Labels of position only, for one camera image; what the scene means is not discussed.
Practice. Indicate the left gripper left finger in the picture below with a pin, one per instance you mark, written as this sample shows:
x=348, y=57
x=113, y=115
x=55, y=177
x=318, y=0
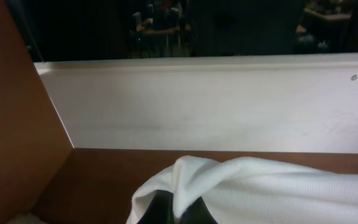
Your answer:
x=160, y=209

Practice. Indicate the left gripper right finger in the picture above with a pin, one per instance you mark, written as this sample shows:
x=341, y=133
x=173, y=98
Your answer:
x=197, y=213

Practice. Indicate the white printed t-shirt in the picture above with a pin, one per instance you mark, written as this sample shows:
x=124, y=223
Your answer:
x=253, y=190

